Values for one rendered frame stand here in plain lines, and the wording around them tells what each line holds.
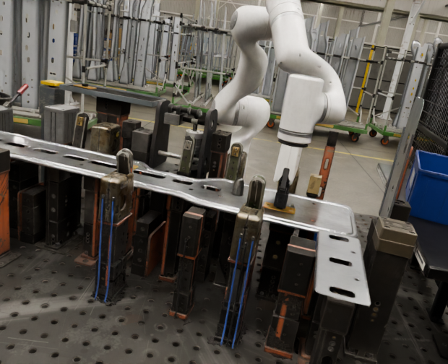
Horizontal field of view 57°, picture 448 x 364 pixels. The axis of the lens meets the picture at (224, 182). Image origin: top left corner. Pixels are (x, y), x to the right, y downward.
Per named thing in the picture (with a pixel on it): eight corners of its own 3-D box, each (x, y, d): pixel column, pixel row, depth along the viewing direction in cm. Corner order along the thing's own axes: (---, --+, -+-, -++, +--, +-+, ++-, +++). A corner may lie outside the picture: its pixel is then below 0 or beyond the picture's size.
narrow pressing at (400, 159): (381, 235, 102) (423, 99, 91) (376, 219, 112) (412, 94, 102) (384, 236, 102) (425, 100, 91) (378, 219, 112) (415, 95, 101)
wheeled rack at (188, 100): (223, 127, 723) (239, 22, 667) (168, 118, 725) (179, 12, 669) (230, 111, 904) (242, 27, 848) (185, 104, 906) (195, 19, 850)
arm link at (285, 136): (281, 123, 106) (279, 135, 107) (277, 129, 98) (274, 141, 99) (313, 130, 105) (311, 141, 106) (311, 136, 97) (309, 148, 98)
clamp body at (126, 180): (82, 299, 109) (88, 177, 98) (105, 276, 120) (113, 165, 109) (114, 308, 107) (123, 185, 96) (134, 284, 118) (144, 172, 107)
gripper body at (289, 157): (281, 131, 107) (273, 172, 111) (277, 139, 98) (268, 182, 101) (309, 137, 106) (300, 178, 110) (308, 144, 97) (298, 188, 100)
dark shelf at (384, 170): (423, 278, 84) (428, 266, 83) (376, 169, 167) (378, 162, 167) (542, 307, 80) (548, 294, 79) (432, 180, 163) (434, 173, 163)
